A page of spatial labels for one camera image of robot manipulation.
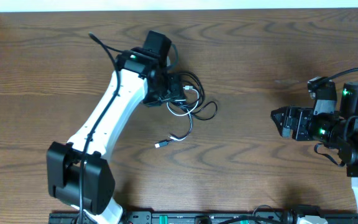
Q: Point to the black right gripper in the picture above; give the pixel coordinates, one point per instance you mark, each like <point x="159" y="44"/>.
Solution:
<point x="301" y="132"/>

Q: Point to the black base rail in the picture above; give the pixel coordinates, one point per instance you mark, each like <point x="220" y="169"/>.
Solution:
<point x="261" y="214"/>

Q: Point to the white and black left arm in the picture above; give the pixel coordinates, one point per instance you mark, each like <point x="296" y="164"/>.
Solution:
<point x="78" y="171"/>

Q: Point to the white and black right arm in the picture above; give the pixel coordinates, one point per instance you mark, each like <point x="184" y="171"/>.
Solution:
<point x="344" y="135"/>

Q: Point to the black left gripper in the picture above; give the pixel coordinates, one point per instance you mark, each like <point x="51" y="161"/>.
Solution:
<point x="177" y="92"/>

